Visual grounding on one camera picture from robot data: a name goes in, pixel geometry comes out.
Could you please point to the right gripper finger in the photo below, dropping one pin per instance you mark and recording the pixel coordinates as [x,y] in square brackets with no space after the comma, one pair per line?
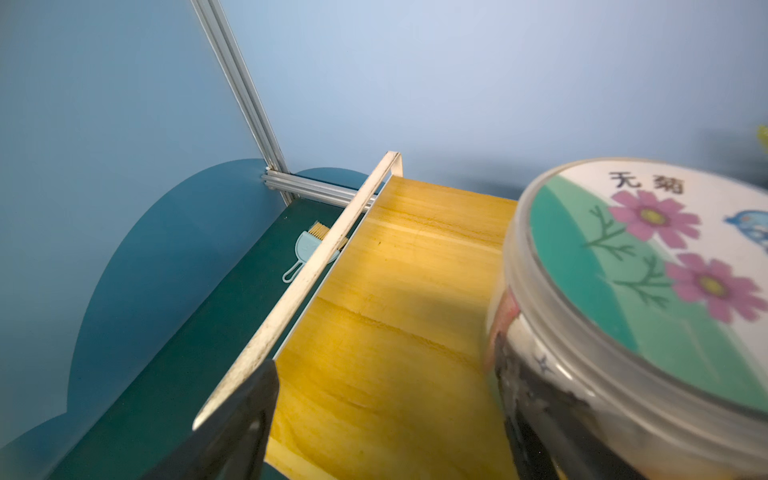
[232,442]

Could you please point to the pink flower label seed jar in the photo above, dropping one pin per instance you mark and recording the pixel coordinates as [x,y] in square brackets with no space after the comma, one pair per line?
[627,336]

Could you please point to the yellow wooden two-tier shelf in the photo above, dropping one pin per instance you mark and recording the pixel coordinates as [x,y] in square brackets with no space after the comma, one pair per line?
[379,341]

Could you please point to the blue dustpan brush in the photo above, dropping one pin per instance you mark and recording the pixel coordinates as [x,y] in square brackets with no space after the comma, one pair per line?
[305,246]

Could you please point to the aluminium back frame bar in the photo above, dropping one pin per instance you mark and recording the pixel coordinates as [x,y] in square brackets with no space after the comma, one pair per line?
[291,187]

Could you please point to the left aluminium frame post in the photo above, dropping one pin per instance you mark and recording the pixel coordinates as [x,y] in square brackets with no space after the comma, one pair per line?
[222,39]

